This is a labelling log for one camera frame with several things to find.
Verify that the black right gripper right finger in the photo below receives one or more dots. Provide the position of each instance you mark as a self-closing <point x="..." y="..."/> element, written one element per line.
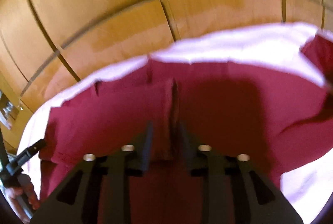
<point x="221" y="185"/>

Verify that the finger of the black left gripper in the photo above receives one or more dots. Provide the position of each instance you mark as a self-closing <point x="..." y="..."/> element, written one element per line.
<point x="30" y="151"/>

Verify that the person's left hand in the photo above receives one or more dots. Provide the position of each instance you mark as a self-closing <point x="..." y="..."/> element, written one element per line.
<point x="12" y="193"/>

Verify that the dark red garment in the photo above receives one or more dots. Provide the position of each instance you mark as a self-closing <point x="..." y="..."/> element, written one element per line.
<point x="280" y="120"/>

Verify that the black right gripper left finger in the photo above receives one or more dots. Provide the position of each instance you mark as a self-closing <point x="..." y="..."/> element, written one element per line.
<point x="97" y="189"/>

